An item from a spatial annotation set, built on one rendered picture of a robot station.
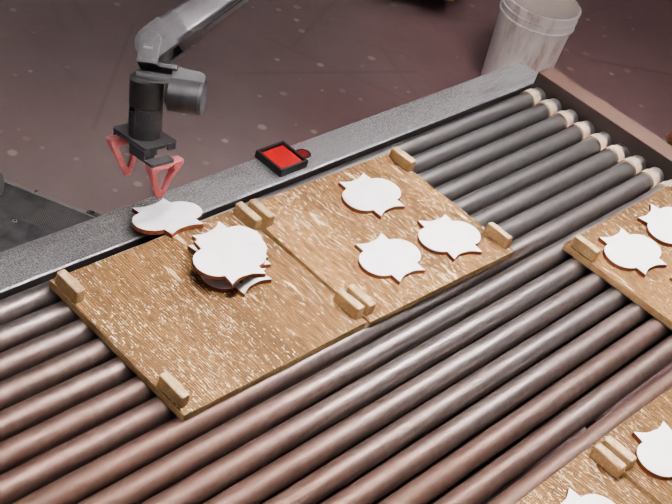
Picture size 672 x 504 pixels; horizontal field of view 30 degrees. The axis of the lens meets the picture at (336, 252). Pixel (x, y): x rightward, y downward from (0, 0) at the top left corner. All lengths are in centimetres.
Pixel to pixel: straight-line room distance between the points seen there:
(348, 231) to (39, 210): 122
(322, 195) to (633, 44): 341
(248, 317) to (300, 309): 10
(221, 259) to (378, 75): 270
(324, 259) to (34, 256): 51
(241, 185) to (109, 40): 221
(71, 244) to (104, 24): 252
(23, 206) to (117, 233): 113
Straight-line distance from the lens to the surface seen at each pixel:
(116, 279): 212
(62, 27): 460
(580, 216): 266
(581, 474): 207
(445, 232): 241
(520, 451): 208
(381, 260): 229
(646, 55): 563
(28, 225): 327
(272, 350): 206
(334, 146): 260
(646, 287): 251
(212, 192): 238
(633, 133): 296
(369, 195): 244
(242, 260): 213
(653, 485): 212
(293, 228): 231
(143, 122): 213
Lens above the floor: 233
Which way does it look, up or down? 38 degrees down
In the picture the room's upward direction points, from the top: 18 degrees clockwise
